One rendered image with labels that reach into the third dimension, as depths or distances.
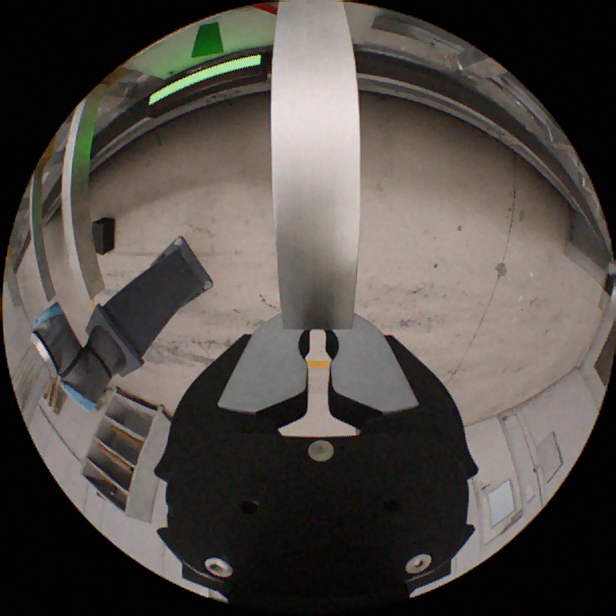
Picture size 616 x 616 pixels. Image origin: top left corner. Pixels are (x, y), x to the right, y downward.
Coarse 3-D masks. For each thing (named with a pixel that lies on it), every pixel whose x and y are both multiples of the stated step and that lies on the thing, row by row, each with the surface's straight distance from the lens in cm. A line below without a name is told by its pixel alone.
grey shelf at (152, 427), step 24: (120, 408) 335; (144, 408) 274; (96, 432) 313; (144, 432) 315; (168, 432) 281; (96, 456) 323; (120, 456) 266; (144, 456) 251; (96, 480) 335; (120, 480) 319; (144, 480) 259; (120, 504) 308; (144, 504) 270
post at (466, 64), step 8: (472, 48) 36; (464, 56) 37; (472, 56) 36; (480, 56) 34; (488, 56) 33; (464, 64) 36; (472, 64) 35; (480, 64) 35; (488, 64) 34; (496, 64) 34; (472, 72) 37; (480, 72) 37; (488, 72) 36; (496, 72) 36; (504, 72) 35
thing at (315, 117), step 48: (288, 0) 14; (336, 0) 14; (288, 48) 10; (336, 48) 10; (288, 96) 8; (336, 96) 8; (288, 144) 8; (336, 144) 8; (288, 192) 8; (336, 192) 8; (288, 240) 8; (336, 240) 8; (288, 288) 9; (336, 288) 9
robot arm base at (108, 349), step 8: (96, 328) 83; (96, 336) 82; (104, 336) 79; (88, 344) 82; (96, 344) 79; (104, 344) 78; (112, 344) 78; (96, 352) 78; (104, 352) 78; (112, 352) 78; (120, 352) 80; (104, 360) 78; (112, 360) 79; (120, 360) 82; (104, 368) 78; (112, 368) 81; (120, 368) 83; (112, 376) 84
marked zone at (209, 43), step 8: (208, 24) 28; (216, 24) 28; (200, 32) 29; (208, 32) 29; (216, 32) 29; (200, 40) 30; (208, 40) 30; (216, 40) 30; (200, 48) 32; (208, 48) 32; (216, 48) 32; (192, 56) 33; (200, 56) 33
